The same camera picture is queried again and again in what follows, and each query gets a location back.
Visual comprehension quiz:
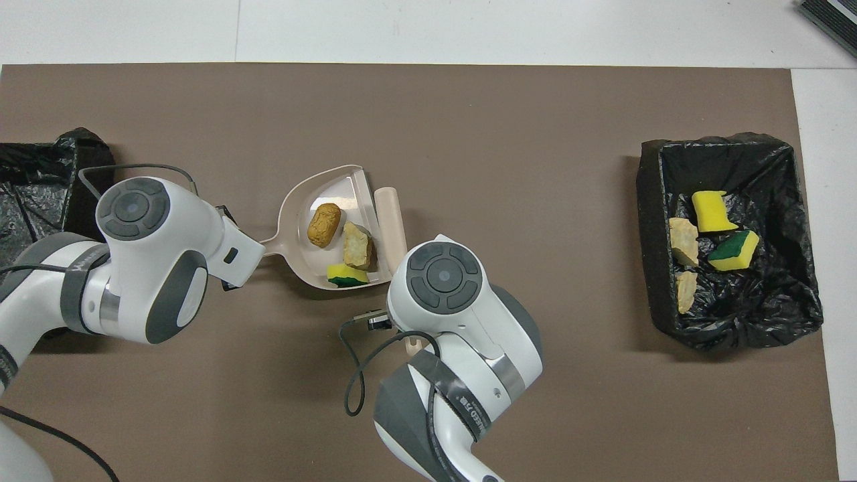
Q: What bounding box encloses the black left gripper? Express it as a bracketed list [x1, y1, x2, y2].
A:
[216, 204, 243, 293]

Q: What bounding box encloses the small yellow green sponge piece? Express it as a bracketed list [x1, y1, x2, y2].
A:
[326, 263, 370, 289]

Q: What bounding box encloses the beige plastic dustpan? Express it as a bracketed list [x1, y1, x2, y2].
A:
[258, 165, 397, 293]

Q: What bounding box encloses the pale torn bread chunk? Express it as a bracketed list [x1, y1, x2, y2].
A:
[343, 222, 374, 271]

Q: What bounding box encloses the brown peanut shaped bread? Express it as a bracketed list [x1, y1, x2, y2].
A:
[307, 203, 343, 249]

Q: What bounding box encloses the beige hand brush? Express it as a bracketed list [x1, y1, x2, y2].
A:
[373, 186, 427, 357]

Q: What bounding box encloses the striped croissant bread piece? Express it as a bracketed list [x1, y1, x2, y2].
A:
[669, 217, 701, 268]
[676, 270, 698, 315]

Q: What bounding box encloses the notched yellow sponge piece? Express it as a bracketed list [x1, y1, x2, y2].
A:
[692, 190, 739, 234]

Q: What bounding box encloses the large yellow green sponge piece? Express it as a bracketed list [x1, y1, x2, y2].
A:
[708, 230, 761, 272]

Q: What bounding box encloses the black bag lined bin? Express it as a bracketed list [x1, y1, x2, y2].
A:
[636, 132, 824, 352]
[0, 127, 116, 340]

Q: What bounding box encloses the brown table mat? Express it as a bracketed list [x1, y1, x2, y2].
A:
[0, 64, 841, 482]

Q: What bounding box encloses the black ribbed device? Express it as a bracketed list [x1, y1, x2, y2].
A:
[797, 0, 857, 60]

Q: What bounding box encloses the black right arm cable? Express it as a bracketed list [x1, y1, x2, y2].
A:
[339, 311, 469, 482]

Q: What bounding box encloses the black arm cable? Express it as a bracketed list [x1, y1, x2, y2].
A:
[0, 163, 200, 482]
[339, 311, 469, 482]

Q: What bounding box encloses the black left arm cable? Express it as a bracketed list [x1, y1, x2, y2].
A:
[0, 163, 200, 482]

